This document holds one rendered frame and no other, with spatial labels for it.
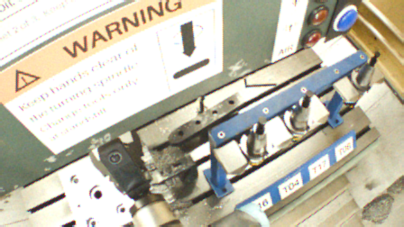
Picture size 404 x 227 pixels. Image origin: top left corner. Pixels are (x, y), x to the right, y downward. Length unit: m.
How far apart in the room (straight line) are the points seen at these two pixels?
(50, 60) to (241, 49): 0.15
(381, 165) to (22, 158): 1.20
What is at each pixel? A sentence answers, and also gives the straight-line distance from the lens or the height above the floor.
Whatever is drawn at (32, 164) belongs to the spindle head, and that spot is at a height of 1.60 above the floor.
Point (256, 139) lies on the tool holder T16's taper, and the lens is 0.60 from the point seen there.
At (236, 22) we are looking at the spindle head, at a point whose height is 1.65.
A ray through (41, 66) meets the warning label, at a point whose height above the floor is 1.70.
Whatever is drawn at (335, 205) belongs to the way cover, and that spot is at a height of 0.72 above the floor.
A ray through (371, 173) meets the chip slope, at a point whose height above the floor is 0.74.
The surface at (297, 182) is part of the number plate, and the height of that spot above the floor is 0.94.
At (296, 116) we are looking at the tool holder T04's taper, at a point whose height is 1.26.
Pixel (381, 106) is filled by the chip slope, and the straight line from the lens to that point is 1.33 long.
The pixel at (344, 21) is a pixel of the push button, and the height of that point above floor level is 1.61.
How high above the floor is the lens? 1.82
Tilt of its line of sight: 61 degrees down
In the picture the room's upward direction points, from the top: 6 degrees counter-clockwise
